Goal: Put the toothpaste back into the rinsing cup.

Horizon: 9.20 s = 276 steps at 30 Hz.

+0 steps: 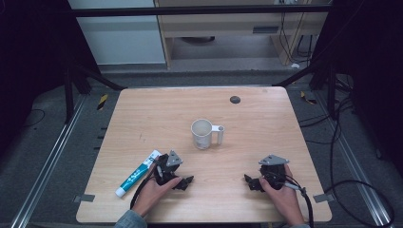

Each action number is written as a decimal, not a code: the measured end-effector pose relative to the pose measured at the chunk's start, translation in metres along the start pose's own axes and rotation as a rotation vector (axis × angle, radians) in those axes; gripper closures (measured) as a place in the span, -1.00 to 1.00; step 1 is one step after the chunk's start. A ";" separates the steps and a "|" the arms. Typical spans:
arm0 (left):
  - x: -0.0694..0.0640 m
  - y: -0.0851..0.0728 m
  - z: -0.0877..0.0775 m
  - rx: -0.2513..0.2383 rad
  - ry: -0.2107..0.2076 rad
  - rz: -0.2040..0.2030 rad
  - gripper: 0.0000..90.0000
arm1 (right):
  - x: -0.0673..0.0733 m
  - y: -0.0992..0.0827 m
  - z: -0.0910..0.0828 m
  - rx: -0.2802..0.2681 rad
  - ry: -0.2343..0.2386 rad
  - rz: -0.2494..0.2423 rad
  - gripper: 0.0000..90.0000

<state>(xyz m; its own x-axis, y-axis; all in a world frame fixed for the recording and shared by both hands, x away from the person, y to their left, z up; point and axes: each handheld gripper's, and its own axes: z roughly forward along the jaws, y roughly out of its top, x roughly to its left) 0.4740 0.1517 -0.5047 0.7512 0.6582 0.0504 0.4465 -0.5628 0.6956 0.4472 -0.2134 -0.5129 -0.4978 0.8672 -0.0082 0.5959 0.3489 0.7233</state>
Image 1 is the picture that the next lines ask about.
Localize black horizontal frame bar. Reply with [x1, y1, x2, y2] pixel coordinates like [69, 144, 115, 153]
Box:
[70, 5, 333, 18]

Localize black looped floor cable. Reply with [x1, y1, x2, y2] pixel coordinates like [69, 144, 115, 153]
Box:
[322, 98, 395, 228]

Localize dark curtain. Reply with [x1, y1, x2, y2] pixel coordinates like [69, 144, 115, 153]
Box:
[312, 0, 403, 179]
[0, 0, 103, 156]

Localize thin black floor cable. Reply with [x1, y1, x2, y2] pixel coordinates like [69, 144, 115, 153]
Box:
[22, 108, 47, 129]

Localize yellow black tape strip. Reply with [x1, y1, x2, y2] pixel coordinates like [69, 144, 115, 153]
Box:
[299, 90, 317, 106]
[96, 93, 109, 111]

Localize teal and white toothpaste tube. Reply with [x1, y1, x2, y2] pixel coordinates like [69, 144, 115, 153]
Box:
[114, 149, 163, 199]

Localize black metal stand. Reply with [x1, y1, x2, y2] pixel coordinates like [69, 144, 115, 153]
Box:
[272, 60, 338, 122]
[63, 60, 127, 124]

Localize black cables under desk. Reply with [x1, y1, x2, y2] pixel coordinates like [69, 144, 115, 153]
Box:
[278, 12, 317, 66]

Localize white cabinet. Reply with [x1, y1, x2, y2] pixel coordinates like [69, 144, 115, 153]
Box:
[67, 0, 167, 66]

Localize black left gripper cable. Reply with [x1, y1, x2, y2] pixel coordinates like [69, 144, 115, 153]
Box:
[129, 164, 160, 211]

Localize white cup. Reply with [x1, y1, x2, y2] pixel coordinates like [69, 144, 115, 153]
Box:
[190, 118, 225, 150]

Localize light wooden desk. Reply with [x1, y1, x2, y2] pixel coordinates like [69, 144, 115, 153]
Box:
[154, 0, 331, 69]

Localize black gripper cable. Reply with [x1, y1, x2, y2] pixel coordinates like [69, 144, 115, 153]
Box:
[278, 177, 316, 228]
[129, 164, 160, 211]

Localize grey metal table bracket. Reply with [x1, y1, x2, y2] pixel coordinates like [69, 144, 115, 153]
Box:
[73, 194, 96, 203]
[313, 193, 336, 204]

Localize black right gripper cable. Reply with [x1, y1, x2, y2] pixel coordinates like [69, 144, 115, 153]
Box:
[278, 177, 316, 228]

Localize person's right hand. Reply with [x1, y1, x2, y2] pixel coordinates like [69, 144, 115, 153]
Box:
[259, 164, 306, 226]

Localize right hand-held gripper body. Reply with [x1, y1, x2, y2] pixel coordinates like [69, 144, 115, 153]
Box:
[259, 154, 290, 191]

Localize person's left hand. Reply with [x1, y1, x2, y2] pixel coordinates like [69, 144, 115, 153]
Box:
[132, 162, 183, 219]

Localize aluminium floor rail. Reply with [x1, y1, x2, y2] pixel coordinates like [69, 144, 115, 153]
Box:
[313, 91, 394, 228]
[9, 94, 88, 228]

